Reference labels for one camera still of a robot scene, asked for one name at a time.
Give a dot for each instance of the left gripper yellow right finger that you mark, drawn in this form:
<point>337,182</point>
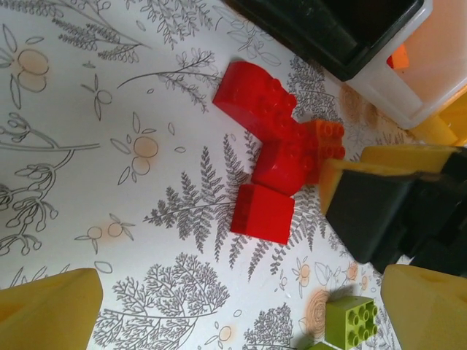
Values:
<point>430,313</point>

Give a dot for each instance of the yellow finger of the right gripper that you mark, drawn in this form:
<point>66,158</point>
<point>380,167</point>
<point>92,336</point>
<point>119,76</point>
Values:
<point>405,157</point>
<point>332,182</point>

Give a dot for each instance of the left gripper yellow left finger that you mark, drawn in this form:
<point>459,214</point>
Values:
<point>47,313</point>

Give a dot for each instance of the orange lego brick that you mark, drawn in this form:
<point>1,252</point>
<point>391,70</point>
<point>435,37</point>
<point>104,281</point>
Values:
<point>324,131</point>
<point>401,58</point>

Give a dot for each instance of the yellow plastic bin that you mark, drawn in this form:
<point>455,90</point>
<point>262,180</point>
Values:
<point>438,131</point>

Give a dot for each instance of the red lego brick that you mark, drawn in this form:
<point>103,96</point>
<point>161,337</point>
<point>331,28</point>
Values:
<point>241,95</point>
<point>277,171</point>
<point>262,215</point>

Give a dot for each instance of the white plastic bin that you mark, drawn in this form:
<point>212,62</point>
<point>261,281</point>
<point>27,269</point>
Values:
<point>386,95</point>

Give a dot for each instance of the green lego brick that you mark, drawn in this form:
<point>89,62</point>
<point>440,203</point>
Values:
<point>339,313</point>
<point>319,347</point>

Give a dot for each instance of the floral patterned tablecloth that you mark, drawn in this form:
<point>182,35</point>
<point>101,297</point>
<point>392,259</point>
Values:
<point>109,182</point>

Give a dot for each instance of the black plastic bin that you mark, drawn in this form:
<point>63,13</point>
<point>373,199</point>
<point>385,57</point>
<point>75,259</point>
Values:
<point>310,22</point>

